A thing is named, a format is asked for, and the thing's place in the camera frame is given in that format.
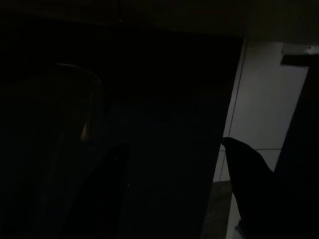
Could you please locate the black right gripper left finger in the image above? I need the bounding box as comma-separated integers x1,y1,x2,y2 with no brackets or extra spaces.
56,143,131,239

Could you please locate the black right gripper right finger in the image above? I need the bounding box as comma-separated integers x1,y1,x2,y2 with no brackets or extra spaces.
222,137,309,239

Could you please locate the dark door edge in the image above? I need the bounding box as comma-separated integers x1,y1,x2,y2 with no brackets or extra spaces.
273,65,319,239

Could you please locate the curved-rim tan object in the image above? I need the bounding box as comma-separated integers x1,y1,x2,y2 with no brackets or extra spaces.
49,62,104,144

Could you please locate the dark cabinet panel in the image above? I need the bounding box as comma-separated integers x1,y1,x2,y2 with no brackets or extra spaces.
0,21,244,239

